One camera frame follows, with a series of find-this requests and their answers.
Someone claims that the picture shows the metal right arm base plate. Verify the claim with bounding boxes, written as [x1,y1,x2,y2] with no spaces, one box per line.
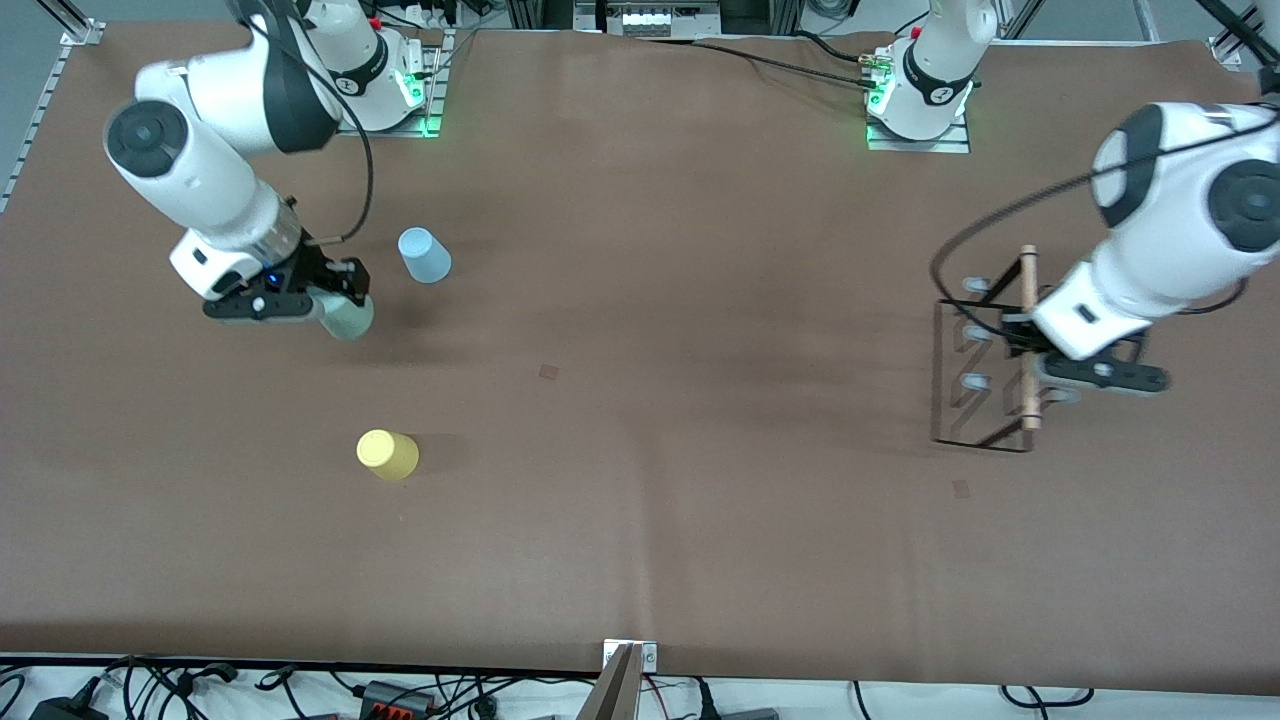
[335,28,448,138]

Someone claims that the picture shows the tangled black floor cables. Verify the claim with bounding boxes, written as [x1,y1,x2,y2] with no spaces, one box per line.
[0,655,601,720]

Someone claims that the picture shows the light blue plastic cup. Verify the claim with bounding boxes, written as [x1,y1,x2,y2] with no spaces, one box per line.
[398,227,453,285]

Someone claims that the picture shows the white power strip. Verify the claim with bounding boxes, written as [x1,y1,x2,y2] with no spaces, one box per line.
[598,0,723,37]

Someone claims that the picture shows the pale green plastic cup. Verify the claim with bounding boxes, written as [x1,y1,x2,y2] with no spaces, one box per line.
[318,290,377,342]

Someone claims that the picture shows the black orange connector box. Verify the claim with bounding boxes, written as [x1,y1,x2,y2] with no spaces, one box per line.
[360,680,437,717]

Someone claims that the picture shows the black wire cup holder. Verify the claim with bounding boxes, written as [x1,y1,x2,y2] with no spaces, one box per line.
[930,245,1083,453]

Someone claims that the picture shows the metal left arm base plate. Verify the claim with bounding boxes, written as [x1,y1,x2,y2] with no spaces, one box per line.
[866,108,972,154]

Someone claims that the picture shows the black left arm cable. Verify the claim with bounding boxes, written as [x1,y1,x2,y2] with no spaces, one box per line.
[930,125,1280,319]

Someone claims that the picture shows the black cable on table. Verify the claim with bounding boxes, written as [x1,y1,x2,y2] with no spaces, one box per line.
[640,30,883,91]

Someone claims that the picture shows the yellow plastic cup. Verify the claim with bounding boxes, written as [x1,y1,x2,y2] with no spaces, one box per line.
[356,429,421,482]

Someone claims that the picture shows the black power adapter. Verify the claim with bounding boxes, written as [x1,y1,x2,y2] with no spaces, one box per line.
[30,695,109,720]

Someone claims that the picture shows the aluminium frame rail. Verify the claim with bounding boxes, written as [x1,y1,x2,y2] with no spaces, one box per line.
[0,0,106,201]

